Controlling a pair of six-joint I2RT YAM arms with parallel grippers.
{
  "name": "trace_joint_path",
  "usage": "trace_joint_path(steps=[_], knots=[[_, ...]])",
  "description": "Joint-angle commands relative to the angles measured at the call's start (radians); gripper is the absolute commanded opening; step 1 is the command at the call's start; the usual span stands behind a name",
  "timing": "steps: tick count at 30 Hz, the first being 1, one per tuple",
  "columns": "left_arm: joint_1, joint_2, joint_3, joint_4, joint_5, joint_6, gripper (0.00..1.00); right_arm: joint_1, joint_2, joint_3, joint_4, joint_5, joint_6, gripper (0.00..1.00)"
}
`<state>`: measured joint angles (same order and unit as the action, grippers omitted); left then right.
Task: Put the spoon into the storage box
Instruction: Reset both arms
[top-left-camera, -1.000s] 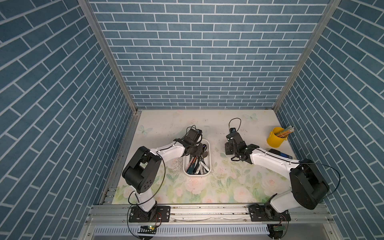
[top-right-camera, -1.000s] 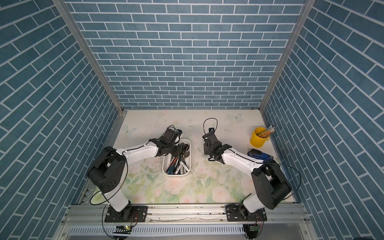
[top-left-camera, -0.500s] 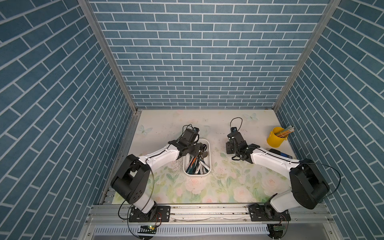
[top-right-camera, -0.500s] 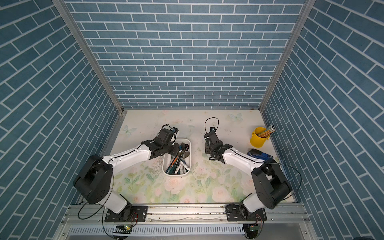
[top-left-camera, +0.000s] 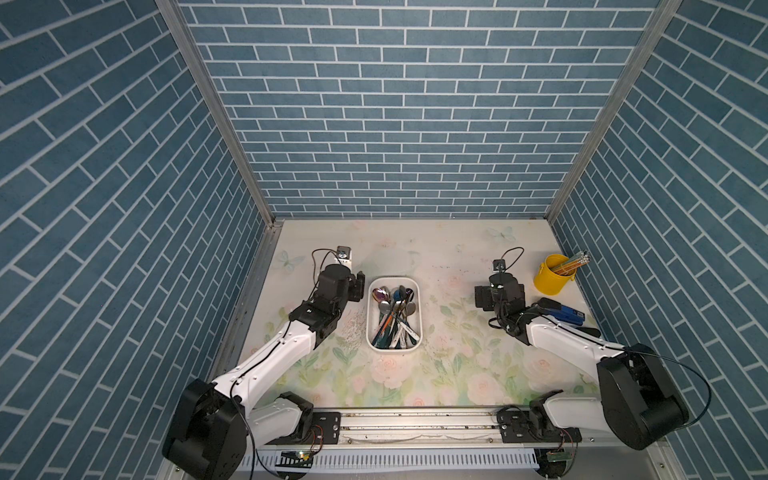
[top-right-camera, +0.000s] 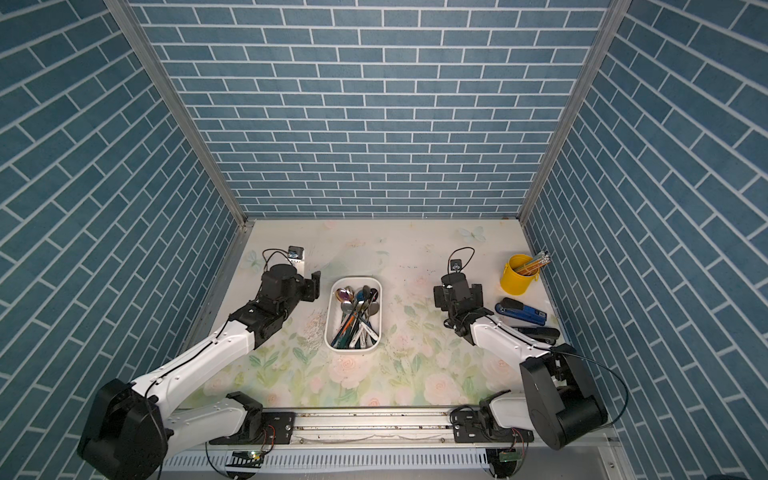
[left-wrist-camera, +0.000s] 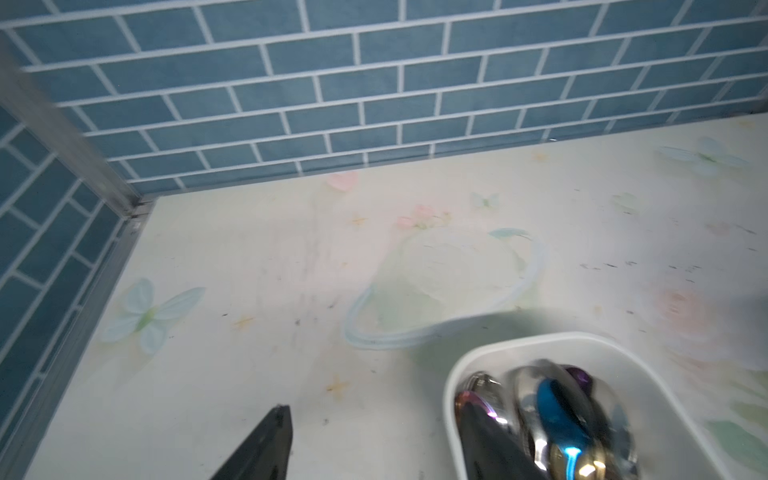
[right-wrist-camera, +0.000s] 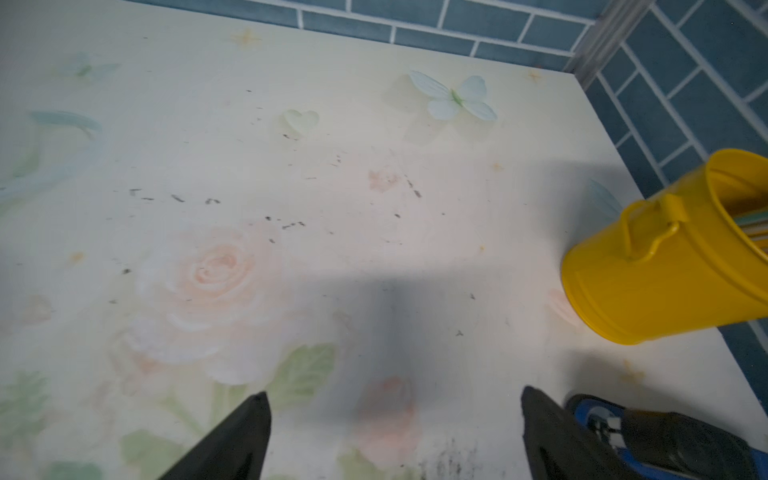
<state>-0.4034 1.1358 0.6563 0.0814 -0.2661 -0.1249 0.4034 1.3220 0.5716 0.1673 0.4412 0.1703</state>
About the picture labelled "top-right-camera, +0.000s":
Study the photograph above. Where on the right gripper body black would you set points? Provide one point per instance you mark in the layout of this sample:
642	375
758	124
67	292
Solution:
440	295

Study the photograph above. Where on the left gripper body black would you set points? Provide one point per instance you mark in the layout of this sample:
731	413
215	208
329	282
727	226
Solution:
309	290

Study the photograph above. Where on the floral table mat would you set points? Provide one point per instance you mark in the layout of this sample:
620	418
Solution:
419	362

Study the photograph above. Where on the black stapler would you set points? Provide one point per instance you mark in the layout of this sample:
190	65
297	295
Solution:
547	335

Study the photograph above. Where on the orange spoon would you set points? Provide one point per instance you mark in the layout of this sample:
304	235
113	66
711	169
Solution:
344	328

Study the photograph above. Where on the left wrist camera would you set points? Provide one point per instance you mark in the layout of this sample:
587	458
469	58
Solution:
296	255

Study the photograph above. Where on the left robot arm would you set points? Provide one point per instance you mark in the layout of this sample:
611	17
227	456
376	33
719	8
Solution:
133	427

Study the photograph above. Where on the yellow cup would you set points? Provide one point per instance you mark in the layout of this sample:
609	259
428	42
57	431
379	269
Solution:
512	282

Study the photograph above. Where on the aluminium front rail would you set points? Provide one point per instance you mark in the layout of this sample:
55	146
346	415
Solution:
372	426

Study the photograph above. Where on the black spoon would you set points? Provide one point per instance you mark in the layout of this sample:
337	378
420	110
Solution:
362	333

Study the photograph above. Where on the blue stapler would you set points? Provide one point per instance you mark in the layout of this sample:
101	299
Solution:
516	309

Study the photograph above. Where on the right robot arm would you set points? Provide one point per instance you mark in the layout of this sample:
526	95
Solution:
562	402

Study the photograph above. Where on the rainbow iridescent spoon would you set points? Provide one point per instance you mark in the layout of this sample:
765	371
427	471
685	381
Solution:
345	294

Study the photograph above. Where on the white plastic storage box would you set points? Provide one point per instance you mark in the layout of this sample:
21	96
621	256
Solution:
337	313

